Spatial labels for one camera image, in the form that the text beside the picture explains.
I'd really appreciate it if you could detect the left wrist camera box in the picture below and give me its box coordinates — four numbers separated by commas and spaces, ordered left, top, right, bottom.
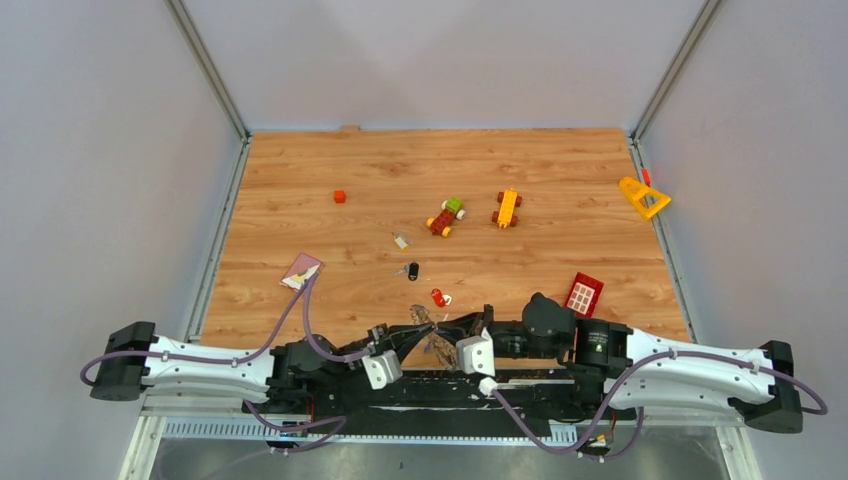
362, 350, 403, 390

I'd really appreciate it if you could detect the red playing card deck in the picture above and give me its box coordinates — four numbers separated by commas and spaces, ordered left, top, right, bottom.
280, 253, 324, 292

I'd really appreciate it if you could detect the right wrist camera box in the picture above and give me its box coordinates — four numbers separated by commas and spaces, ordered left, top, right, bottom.
456, 328, 498, 397

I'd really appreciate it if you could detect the red window brick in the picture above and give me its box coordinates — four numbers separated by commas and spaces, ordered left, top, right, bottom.
564, 272, 604, 317

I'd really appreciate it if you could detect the yellow triangular brick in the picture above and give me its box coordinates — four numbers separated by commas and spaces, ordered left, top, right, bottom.
618, 177, 672, 221

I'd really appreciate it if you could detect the red key tag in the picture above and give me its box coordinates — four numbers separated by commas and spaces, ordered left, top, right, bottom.
431, 288, 452, 308

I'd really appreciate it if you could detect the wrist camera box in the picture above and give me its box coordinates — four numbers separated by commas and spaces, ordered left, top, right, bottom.
456, 328, 498, 397
362, 350, 403, 390

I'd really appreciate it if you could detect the key with black fob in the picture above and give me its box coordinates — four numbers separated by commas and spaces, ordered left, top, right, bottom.
395, 262, 420, 281

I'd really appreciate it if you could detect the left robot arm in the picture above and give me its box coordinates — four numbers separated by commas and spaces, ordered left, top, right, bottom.
80, 321, 435, 413

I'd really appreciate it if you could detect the yellow brown toy brick car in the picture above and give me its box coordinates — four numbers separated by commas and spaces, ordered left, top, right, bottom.
491, 188, 523, 229

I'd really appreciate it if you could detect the red yellow toy brick car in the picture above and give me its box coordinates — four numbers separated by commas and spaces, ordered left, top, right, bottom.
426, 196, 467, 238

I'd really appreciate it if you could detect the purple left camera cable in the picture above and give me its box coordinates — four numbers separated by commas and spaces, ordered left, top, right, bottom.
79, 270, 372, 458

